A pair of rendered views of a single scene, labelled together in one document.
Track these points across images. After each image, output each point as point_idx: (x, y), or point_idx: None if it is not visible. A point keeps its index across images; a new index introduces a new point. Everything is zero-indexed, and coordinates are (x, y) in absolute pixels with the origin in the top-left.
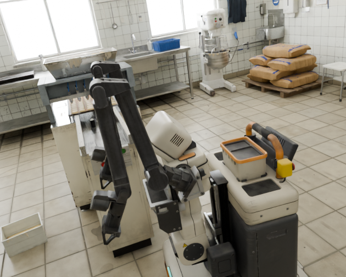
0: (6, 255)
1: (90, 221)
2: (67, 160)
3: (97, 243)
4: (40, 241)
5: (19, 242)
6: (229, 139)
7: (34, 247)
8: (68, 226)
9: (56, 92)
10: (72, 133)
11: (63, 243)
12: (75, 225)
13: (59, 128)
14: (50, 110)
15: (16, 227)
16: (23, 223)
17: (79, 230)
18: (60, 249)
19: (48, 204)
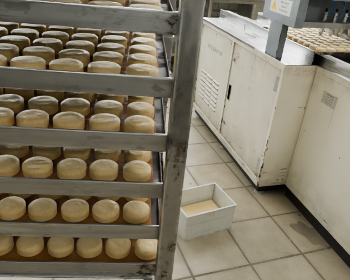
0: (178, 237)
1: (278, 210)
2: (280, 118)
3: (313, 248)
4: (224, 225)
5: (203, 223)
6: None
7: (215, 233)
8: (250, 211)
9: (307, 13)
10: (305, 80)
11: (258, 237)
12: (259, 212)
13: (295, 68)
14: (284, 38)
15: (185, 197)
16: (194, 194)
17: (271, 220)
18: (260, 245)
19: (195, 170)
